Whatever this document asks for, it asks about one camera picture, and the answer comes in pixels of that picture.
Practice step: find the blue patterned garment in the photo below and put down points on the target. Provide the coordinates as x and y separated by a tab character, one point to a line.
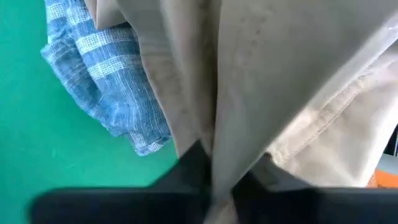
109	77

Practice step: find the orange label pump bottle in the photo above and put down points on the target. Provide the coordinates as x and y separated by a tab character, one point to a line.
385	179

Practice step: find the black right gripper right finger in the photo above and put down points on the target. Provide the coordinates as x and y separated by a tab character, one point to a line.
311	207

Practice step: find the beige garment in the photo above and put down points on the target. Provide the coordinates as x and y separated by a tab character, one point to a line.
264	77

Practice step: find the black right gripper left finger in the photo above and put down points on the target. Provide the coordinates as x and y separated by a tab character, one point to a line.
124	207

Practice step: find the black aluminium rig frame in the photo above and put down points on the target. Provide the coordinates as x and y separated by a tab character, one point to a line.
392	141

